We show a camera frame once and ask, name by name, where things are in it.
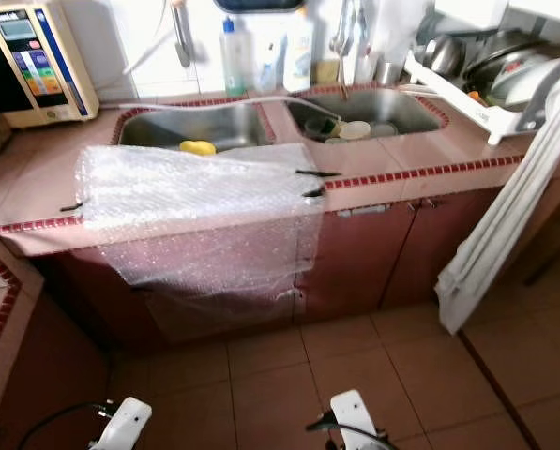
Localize yellow plastic bowl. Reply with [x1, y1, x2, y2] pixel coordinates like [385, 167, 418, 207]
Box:
[179, 140, 218, 157]

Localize cream water ionizer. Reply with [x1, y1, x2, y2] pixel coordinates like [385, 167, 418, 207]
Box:
[0, 0, 100, 129]

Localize clear bubble wrap sheet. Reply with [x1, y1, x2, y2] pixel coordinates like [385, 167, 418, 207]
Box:
[75, 143, 327, 301]

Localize stainless steel sink basin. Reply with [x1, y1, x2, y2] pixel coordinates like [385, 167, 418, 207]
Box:
[115, 98, 276, 154]
[281, 84, 449, 144]

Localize clear cup with toothbrushes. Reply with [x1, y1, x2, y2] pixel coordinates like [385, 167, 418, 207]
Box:
[256, 54, 282, 93]

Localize clear drinking glass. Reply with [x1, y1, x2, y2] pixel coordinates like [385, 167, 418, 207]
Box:
[303, 114, 339, 142]

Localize white detergent bottle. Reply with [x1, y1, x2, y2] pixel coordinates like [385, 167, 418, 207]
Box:
[281, 11, 316, 93]

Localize yellow sponge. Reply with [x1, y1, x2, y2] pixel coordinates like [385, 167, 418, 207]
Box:
[312, 58, 337, 85]

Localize pink cabinet door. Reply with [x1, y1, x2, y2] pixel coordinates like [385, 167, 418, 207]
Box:
[378, 187, 506, 310]
[294, 202, 421, 322]

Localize white cup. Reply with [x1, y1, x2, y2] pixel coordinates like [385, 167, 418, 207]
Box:
[336, 120, 372, 142]

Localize chrome sink faucet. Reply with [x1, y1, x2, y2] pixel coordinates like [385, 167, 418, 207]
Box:
[328, 0, 367, 101]

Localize steel cup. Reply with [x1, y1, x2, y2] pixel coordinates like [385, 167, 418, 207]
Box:
[373, 58, 402, 87]

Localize white dish rack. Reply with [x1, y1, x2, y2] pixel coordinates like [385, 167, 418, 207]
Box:
[403, 26, 560, 146]

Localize small steel mixing bowl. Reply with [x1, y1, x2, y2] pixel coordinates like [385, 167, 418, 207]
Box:
[422, 36, 468, 78]

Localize large steel pot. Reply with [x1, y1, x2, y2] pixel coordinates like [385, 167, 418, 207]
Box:
[467, 28, 560, 112]

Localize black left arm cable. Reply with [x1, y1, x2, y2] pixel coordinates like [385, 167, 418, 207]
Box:
[17, 401, 116, 450]

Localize white tap hose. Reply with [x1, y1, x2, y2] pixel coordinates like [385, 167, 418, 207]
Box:
[120, 23, 179, 78]

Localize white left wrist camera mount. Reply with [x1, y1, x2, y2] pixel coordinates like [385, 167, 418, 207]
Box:
[97, 397, 154, 450]

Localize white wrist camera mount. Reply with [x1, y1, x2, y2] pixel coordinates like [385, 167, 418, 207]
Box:
[97, 397, 154, 450]
[328, 390, 379, 450]

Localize wall tap with grey lever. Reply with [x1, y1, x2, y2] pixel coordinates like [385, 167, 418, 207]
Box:
[170, 0, 196, 71]

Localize long white hose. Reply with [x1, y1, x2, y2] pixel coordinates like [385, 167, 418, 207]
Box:
[115, 94, 341, 123]

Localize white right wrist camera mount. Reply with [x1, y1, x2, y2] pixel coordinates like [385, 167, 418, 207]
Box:
[328, 390, 379, 450]

